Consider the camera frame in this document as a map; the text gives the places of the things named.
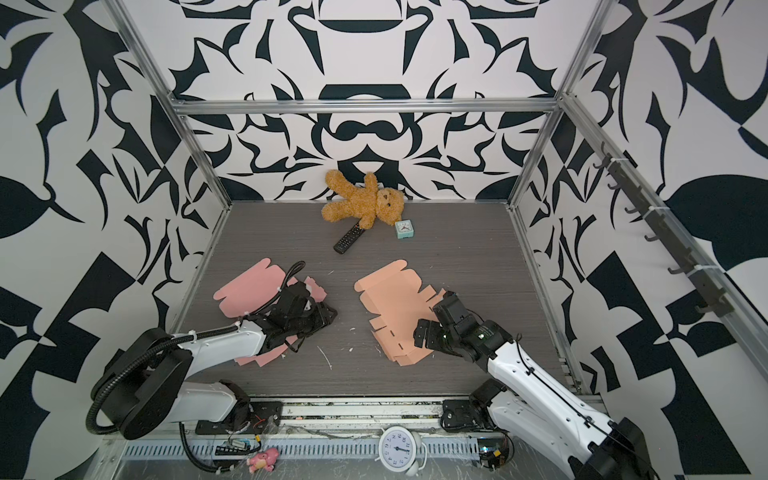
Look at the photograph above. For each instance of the small teal alarm clock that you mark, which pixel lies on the small teal alarm clock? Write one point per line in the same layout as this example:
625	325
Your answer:
404	229

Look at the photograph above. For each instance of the brown teddy bear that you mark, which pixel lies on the brown teddy bear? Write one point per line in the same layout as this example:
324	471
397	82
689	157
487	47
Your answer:
367	203

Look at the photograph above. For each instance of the white round analog clock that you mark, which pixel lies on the white round analog clock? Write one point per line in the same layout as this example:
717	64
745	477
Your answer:
402	451

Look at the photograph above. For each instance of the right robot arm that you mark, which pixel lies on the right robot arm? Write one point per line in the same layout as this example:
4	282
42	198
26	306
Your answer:
523	401

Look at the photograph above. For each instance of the left circuit board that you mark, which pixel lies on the left circuit board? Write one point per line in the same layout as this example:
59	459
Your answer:
239	447

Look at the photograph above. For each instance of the wall hook rack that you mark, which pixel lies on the wall hook rack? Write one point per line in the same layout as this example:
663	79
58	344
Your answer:
668	230

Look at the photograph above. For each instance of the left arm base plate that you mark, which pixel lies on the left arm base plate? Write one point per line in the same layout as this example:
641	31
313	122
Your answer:
259	417

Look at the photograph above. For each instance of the circuit board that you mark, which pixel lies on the circuit board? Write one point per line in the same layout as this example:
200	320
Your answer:
239	447
495	452

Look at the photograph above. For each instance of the salmon cardboard box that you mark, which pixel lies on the salmon cardboard box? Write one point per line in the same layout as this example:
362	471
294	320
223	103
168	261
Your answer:
396	297

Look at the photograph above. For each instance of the pink flat cardboard box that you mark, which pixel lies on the pink flat cardboard box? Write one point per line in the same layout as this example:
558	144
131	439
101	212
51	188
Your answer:
250	290

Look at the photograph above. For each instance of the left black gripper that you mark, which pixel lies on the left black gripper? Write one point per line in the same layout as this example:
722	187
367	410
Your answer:
322	317

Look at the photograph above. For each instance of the black remote control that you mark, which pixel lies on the black remote control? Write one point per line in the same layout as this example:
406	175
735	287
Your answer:
349	239

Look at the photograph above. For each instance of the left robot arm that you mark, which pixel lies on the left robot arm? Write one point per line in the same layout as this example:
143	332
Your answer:
150	383

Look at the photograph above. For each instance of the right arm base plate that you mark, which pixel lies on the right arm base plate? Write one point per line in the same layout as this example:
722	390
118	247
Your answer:
465	415

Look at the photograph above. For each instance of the small pink toy figure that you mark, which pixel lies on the small pink toy figure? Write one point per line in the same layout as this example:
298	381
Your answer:
265	460

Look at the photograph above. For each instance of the right circuit board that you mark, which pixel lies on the right circuit board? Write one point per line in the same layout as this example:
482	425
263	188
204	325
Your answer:
495	452

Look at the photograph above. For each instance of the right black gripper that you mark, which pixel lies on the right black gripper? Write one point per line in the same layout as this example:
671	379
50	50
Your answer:
430	340

